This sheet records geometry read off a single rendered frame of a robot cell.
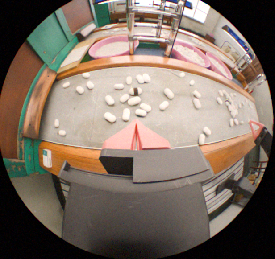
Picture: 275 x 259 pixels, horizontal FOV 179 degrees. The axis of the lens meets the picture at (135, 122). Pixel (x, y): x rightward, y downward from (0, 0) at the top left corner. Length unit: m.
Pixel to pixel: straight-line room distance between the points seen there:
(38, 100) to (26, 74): 0.15
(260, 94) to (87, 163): 5.03
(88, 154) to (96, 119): 0.10
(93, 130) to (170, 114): 0.23
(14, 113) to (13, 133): 0.07
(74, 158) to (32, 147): 0.24
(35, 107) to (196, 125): 0.57
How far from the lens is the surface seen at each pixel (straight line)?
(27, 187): 1.47
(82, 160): 0.26
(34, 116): 0.40
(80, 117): 0.31
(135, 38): 0.37
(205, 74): 0.48
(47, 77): 0.46
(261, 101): 4.87
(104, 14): 2.89
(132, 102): 0.25
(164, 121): 0.26
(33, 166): 0.47
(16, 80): 0.46
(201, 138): 0.30
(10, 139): 0.44
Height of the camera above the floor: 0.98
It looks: 76 degrees down
